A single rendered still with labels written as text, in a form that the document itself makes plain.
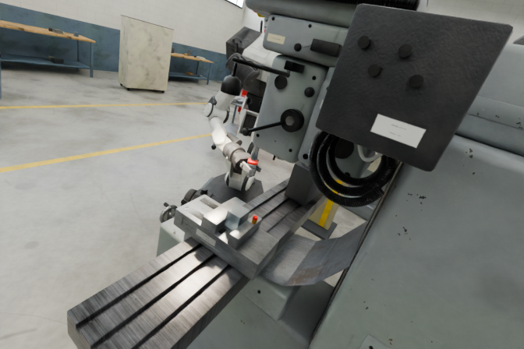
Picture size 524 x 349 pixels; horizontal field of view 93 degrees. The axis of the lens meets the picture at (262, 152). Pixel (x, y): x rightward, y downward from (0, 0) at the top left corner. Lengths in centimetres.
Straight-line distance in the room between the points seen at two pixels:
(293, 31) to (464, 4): 952
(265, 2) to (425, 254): 76
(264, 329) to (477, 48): 103
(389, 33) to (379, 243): 44
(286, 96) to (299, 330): 80
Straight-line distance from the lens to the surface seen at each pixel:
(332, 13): 74
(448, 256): 66
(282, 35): 80
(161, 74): 714
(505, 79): 71
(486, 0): 1024
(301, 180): 125
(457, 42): 45
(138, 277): 83
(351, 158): 72
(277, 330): 109
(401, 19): 45
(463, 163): 60
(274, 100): 81
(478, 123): 71
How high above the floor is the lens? 161
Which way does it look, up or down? 21 degrees down
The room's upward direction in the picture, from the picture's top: 16 degrees clockwise
